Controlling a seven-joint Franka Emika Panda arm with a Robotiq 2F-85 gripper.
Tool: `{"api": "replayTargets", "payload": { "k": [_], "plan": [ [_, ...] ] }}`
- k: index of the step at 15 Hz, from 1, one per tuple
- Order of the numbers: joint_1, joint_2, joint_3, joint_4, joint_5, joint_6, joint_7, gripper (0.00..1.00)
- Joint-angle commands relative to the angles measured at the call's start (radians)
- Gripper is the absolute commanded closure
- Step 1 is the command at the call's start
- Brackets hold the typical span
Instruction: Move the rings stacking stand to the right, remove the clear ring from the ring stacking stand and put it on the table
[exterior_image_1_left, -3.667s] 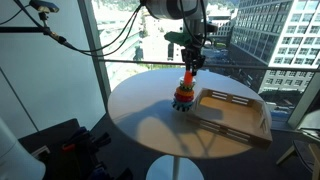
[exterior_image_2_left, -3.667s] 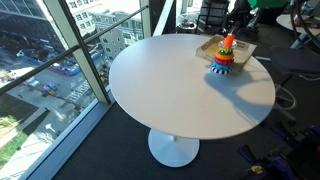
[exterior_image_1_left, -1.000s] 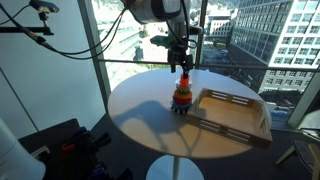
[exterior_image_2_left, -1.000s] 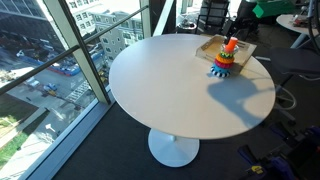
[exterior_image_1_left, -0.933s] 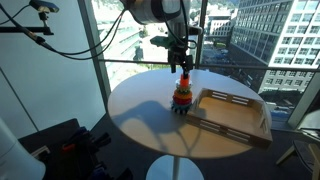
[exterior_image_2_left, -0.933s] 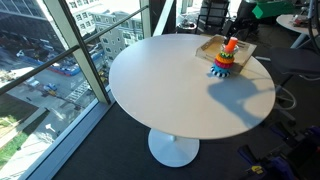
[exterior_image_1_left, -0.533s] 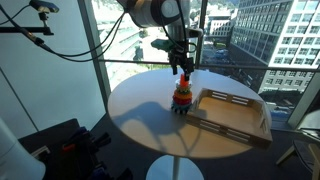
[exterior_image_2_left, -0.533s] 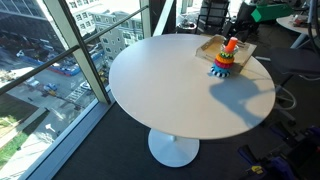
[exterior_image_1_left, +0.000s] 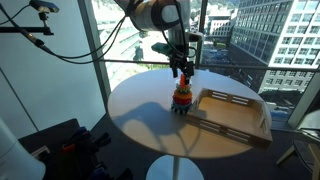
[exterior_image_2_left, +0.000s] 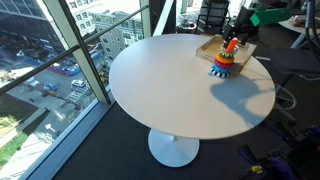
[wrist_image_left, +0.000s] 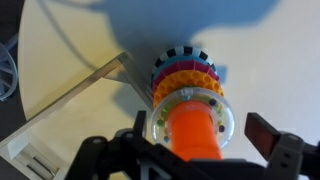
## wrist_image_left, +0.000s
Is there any blue stacking ring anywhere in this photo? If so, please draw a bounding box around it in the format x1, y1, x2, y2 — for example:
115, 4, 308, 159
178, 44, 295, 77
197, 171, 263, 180
151, 54, 218, 81

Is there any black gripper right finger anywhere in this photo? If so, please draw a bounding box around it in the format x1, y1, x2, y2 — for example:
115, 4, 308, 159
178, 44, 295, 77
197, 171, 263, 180
244, 112, 320, 180

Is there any black white checkered ring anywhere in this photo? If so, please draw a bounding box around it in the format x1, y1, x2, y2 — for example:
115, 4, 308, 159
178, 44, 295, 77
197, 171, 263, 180
151, 45, 216, 80

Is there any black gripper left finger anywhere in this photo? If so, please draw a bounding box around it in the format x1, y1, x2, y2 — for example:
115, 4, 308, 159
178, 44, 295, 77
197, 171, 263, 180
64, 110, 148, 180

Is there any orange bumpy stacking ring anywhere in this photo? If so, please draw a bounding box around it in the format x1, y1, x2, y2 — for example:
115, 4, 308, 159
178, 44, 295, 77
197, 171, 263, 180
152, 69, 225, 110

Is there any clear ring with coloured beads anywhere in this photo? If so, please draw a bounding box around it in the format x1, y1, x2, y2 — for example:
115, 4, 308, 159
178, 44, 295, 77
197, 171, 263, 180
150, 86, 236, 151

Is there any orange stacking toy post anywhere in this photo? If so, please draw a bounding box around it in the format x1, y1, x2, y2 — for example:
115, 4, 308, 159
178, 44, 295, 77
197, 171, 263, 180
166, 101, 224, 163

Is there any red ridged stacking ring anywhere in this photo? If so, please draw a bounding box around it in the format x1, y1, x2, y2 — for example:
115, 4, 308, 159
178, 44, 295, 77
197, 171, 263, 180
151, 59, 221, 96

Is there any white chair base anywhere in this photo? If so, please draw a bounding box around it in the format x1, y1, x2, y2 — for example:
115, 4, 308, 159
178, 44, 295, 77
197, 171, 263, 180
0, 32, 19, 103

